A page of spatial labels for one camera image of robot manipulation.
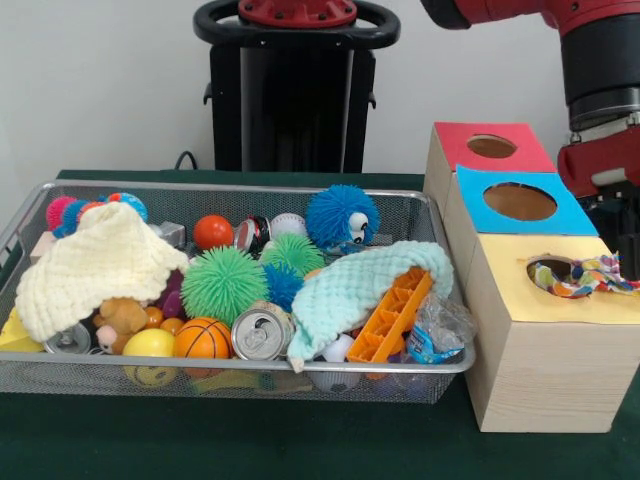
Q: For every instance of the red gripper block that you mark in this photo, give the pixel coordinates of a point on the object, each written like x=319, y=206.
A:
x=605, y=160

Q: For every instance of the small orange basketball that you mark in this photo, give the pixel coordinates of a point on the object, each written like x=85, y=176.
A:
x=203, y=340

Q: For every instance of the wooden three-hole box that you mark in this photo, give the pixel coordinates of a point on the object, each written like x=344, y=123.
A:
x=550, y=370

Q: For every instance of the green spiky ball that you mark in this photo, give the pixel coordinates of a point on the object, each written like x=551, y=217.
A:
x=225, y=285

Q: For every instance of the orange plastic gear toy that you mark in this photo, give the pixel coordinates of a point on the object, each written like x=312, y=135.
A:
x=392, y=315

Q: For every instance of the white colourful spotted cloth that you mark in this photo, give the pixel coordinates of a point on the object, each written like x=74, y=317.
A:
x=590, y=277

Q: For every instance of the mint green waffle cloth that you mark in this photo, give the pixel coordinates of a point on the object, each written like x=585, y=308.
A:
x=350, y=290

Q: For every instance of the clear plastic packet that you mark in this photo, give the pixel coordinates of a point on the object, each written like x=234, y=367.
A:
x=440, y=325

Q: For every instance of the silver drink can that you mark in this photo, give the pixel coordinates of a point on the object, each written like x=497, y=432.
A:
x=262, y=335

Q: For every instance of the cream waffle cloth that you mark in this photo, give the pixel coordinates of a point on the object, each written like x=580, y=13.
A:
x=100, y=265

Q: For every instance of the large blue spiky ball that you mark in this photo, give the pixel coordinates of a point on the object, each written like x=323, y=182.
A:
x=340, y=215

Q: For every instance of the small brown teddy bear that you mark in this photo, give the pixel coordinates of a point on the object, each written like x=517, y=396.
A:
x=123, y=315

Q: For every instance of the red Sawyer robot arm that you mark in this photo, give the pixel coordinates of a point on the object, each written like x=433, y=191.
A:
x=590, y=50

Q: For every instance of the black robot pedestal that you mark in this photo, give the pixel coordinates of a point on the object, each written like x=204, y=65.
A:
x=290, y=110

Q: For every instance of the yellow ball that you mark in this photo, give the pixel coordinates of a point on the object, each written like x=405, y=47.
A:
x=150, y=344

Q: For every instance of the clear mesh bin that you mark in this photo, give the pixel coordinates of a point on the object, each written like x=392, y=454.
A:
x=60, y=375

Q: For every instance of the red-orange ball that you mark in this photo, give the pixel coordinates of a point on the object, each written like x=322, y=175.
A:
x=213, y=231

